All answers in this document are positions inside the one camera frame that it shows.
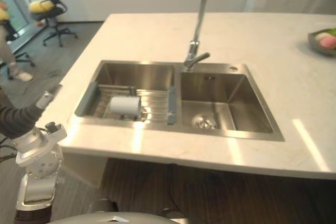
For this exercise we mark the black office chair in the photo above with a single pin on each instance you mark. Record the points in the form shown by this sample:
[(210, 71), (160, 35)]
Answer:
[(52, 11), (15, 51)]

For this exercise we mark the stainless steel double sink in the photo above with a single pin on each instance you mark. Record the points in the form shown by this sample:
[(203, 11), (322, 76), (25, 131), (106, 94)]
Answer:
[(173, 98)]

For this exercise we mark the chrome kitchen faucet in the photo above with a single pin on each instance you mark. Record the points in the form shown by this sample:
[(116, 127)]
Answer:
[(195, 24)]

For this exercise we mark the person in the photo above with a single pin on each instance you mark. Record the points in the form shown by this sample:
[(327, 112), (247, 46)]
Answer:
[(10, 40)]

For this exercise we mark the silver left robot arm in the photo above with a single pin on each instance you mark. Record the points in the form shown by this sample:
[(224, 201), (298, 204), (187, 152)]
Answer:
[(36, 161)]

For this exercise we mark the sink drain strainer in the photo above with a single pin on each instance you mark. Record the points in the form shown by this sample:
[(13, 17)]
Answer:
[(203, 121)]

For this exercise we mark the yellow cushion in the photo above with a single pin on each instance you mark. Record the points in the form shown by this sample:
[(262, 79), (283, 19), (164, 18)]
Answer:
[(41, 5)]

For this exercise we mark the green fruit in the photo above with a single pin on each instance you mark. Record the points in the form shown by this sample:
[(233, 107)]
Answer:
[(333, 32)]

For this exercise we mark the white cup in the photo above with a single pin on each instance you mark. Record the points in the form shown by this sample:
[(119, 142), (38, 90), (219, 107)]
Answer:
[(124, 105)]

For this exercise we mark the pink fruit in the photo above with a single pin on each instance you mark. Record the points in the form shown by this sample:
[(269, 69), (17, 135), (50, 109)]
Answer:
[(328, 43)]

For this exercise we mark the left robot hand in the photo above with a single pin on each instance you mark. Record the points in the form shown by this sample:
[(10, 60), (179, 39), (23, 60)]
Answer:
[(18, 119)]

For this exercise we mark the grey fruit bowl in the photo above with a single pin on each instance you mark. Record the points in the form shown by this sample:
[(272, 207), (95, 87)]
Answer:
[(319, 45)]

